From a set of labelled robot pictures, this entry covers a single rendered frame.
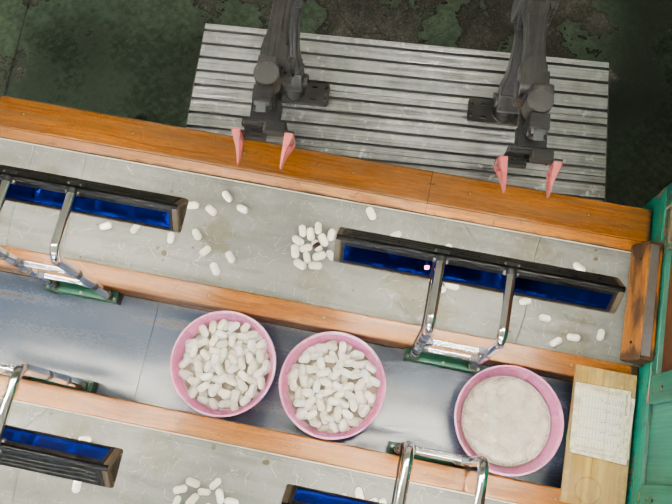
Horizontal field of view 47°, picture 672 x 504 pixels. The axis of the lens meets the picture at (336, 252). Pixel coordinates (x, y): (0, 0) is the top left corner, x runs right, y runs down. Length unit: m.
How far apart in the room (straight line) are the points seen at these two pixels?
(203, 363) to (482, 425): 0.72
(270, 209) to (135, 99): 1.19
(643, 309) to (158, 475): 1.25
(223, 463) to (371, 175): 0.83
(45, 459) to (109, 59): 1.91
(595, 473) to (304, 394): 0.72
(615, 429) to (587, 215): 0.55
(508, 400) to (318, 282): 0.57
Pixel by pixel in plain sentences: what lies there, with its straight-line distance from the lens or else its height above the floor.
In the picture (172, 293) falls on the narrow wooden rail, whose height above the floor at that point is 0.76.
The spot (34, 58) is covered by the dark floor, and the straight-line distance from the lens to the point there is 3.34.
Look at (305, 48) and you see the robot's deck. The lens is 2.34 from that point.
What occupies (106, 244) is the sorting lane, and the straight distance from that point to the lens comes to 2.13.
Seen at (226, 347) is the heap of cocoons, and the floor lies 0.72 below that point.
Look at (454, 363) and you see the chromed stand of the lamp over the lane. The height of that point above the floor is 0.71.
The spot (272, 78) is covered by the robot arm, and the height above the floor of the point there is 1.17.
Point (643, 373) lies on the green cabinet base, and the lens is 2.03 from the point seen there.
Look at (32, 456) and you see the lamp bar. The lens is 1.70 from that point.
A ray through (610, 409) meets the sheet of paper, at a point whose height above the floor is 0.78.
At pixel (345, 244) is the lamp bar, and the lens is 1.65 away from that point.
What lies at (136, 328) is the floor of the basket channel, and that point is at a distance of 2.12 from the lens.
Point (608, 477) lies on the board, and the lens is 2.00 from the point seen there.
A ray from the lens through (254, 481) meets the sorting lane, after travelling 1.96.
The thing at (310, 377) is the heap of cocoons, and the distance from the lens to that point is 1.97.
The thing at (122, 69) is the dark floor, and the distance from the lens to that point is 3.20.
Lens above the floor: 2.68
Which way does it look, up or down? 75 degrees down
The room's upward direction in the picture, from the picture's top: 4 degrees counter-clockwise
